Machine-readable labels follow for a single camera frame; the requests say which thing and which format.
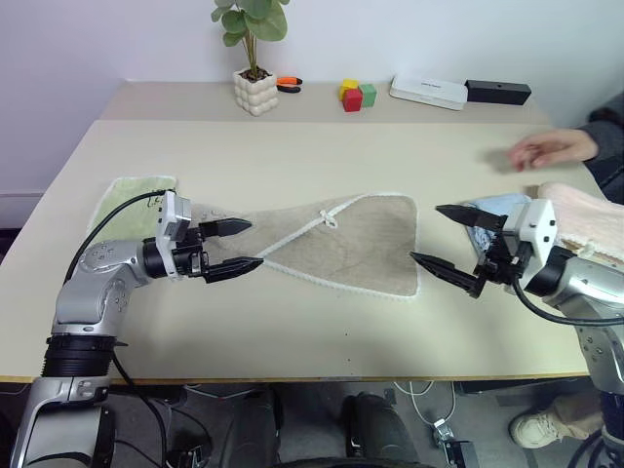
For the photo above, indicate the person's bare hand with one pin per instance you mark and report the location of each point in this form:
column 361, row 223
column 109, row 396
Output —
column 560, row 146

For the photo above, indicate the beige towel with white trim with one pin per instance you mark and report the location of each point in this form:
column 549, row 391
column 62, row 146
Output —
column 370, row 244

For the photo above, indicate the dark grey jacket sleeve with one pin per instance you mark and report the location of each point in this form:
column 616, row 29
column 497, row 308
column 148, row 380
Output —
column 612, row 146

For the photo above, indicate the orange and black marker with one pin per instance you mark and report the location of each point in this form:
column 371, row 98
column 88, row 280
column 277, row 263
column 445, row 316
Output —
column 288, row 84

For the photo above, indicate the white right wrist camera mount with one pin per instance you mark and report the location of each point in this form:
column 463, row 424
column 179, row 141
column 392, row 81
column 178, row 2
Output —
column 536, row 229

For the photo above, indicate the beige trouser leg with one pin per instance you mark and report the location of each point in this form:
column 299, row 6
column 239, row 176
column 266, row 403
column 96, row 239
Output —
column 577, row 414

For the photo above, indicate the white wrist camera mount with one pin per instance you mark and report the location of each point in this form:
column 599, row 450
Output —
column 168, row 214
column 536, row 229

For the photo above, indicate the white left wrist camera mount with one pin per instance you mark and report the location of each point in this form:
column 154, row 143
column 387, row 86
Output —
column 168, row 214

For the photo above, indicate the yellow cube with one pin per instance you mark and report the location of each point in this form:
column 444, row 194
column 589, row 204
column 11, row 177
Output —
column 348, row 85

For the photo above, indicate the white sneaker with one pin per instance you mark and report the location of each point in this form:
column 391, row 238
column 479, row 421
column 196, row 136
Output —
column 534, row 429

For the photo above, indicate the pink towel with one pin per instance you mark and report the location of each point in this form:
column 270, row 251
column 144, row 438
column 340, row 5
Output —
column 590, row 214

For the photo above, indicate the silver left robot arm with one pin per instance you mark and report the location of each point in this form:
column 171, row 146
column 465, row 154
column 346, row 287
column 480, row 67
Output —
column 83, row 297

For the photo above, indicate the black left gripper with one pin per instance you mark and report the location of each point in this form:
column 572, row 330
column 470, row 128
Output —
column 190, row 258

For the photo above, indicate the red cube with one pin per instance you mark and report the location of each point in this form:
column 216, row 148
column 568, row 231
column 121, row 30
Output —
column 352, row 101

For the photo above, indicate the black oblong box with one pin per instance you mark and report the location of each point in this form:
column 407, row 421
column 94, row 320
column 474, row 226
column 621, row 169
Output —
column 497, row 91

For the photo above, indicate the green leafy plant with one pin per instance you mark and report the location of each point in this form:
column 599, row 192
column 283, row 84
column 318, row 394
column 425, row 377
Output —
column 253, row 22

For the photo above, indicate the white bubbly plant pot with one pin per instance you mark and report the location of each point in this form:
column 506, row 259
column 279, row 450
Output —
column 256, row 95

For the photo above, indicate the dark rounded shape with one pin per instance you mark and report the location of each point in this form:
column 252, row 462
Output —
column 253, row 424
column 375, row 429

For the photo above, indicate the green cube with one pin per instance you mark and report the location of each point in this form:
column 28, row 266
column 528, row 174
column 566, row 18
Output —
column 368, row 95

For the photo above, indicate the white flat box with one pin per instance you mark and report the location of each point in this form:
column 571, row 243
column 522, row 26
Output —
column 426, row 91

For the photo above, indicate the black metal bracket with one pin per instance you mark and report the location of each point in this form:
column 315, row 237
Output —
column 453, row 443

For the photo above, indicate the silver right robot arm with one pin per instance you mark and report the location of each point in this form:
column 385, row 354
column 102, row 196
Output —
column 597, row 292

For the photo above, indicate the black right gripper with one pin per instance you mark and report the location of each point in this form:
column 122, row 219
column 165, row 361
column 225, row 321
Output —
column 504, row 265

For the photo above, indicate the light green cloth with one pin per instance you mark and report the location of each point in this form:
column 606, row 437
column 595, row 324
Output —
column 124, row 205

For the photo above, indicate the light blue cloth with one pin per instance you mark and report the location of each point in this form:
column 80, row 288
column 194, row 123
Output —
column 492, row 204

